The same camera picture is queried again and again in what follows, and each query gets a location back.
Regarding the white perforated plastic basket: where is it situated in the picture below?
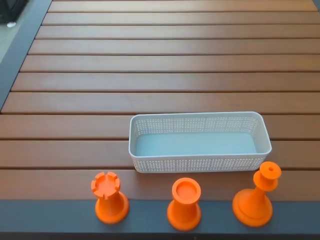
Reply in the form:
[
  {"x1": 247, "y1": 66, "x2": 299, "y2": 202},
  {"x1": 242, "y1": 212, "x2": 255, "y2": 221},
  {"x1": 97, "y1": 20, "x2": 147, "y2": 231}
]
[{"x1": 128, "y1": 111, "x2": 273, "y2": 174}]

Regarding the orange cup-topped chess piece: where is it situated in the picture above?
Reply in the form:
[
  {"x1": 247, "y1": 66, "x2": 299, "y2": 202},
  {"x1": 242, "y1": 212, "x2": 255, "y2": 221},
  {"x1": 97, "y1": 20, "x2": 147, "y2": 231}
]
[{"x1": 166, "y1": 177, "x2": 202, "y2": 231}]

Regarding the orange tall spool-topped chess piece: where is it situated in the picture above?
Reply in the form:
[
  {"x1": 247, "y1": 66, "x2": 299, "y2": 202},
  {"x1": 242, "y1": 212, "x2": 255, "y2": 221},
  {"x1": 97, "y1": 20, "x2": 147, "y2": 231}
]
[{"x1": 231, "y1": 161, "x2": 282, "y2": 228}]

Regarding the orange rook chess piece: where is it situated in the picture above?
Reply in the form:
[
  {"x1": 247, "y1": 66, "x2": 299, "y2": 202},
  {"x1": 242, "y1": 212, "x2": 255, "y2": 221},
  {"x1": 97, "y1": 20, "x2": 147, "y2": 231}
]
[{"x1": 90, "y1": 171, "x2": 130, "y2": 225}]

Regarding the black furniture piece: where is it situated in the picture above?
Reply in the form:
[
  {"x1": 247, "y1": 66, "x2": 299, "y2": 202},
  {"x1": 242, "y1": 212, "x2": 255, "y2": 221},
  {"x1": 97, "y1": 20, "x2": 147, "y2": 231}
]
[{"x1": 0, "y1": 0, "x2": 25, "y2": 25}]

